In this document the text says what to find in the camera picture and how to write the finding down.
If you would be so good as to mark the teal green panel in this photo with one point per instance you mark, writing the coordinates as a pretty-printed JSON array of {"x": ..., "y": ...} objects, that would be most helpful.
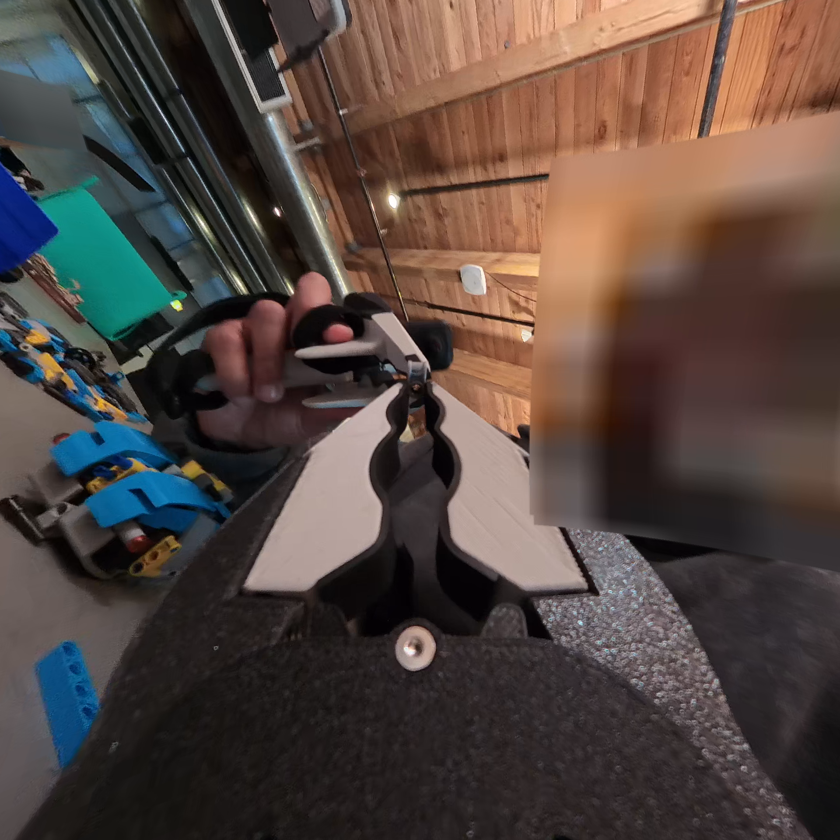
[{"x": 105, "y": 262}]

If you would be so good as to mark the black ceiling pipe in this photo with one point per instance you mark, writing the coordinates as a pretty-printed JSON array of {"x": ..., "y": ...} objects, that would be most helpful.
[{"x": 718, "y": 65}]

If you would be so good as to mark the blue beam brick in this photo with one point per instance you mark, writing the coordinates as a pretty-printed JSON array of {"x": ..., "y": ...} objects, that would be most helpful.
[{"x": 65, "y": 702}]

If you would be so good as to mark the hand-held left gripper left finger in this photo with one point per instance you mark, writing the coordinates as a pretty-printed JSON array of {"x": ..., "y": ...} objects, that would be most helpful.
[{"x": 315, "y": 518}]

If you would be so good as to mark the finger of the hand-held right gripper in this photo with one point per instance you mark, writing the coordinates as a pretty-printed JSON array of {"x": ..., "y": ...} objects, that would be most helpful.
[{"x": 397, "y": 341}]

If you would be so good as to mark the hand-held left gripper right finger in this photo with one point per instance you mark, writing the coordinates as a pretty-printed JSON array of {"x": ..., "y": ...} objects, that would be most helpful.
[{"x": 499, "y": 518}]

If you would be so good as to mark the white ceiling sensor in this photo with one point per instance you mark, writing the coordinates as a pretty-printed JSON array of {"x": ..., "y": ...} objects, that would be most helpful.
[{"x": 472, "y": 280}]

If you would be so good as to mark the grey ceiling air unit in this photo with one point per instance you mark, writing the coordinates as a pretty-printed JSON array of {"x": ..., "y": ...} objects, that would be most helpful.
[{"x": 308, "y": 26}]

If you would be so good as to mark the grey ceiling pipes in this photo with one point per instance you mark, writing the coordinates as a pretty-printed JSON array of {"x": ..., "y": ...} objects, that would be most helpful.
[{"x": 164, "y": 111}]

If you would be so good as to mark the light grey connector brick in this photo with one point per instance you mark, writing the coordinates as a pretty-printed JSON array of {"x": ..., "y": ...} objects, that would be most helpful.
[{"x": 417, "y": 375}]

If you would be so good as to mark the white ceiling vent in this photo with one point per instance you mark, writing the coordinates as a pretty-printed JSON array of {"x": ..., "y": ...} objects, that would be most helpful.
[{"x": 269, "y": 79}]

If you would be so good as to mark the pile of toy bricks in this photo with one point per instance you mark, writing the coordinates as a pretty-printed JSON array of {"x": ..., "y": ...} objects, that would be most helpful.
[{"x": 65, "y": 374}]

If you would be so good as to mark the blue toy car model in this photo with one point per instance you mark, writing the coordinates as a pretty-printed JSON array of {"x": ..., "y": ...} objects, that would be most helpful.
[{"x": 144, "y": 499}]

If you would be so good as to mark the silver ceiling duct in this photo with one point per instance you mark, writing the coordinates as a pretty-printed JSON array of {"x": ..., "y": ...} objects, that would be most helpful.
[{"x": 295, "y": 184}]

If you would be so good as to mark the black ceiling track rail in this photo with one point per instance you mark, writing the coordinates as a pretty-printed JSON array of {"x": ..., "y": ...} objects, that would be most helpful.
[{"x": 472, "y": 185}]

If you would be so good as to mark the person's right hand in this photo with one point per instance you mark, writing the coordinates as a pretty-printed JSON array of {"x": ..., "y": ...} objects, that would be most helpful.
[{"x": 262, "y": 367}]

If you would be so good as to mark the blue storage bin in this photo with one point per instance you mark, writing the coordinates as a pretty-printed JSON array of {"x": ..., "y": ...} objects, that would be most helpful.
[{"x": 23, "y": 223}]

